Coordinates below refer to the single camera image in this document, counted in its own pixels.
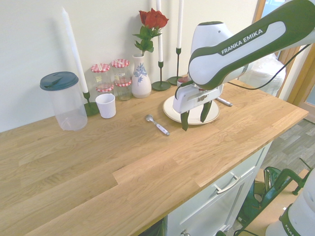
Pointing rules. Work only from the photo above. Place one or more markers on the white ribbed plastic cup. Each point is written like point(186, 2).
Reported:
point(105, 107)

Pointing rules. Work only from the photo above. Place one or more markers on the silver pen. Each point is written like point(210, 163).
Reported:
point(225, 101)

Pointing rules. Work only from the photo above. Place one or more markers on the green screw clamp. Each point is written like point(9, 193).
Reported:
point(286, 174)

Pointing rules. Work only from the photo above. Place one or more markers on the short dark green candle holder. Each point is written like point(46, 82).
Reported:
point(90, 109)

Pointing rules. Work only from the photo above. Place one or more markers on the red rose with green leaves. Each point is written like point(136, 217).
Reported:
point(152, 18)

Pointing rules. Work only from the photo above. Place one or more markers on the white kitchen cabinet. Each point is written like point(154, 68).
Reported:
point(221, 204)

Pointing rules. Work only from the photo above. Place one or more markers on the clear pitcher with teal lid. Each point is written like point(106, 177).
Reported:
point(66, 103)

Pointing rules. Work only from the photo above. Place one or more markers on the metal cabinet knob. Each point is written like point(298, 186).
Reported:
point(184, 232)

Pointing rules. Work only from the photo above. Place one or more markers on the straight white candle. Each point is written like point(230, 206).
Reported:
point(179, 24)
point(160, 37)

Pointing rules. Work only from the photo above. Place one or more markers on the long tilted white candle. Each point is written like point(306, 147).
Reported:
point(73, 49)

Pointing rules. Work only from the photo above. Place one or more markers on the clear bubble wrap roll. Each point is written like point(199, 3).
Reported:
point(268, 71)

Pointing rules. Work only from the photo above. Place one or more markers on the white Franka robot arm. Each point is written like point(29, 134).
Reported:
point(221, 66)

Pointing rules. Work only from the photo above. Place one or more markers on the white plate with gold rim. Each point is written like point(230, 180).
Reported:
point(195, 118)

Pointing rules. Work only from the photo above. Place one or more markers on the light wooden base board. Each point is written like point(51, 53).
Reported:
point(273, 209)

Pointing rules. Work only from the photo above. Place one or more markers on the glass jar red checkered lid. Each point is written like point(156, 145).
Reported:
point(120, 70)
point(123, 92)
point(100, 73)
point(104, 88)

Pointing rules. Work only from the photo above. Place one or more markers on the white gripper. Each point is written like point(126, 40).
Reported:
point(192, 97)

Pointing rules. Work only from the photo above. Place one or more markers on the white vase with blue flower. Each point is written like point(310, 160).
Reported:
point(141, 83)

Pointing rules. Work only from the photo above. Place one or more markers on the tall dark green candle holder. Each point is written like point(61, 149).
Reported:
point(161, 85)
point(175, 80)

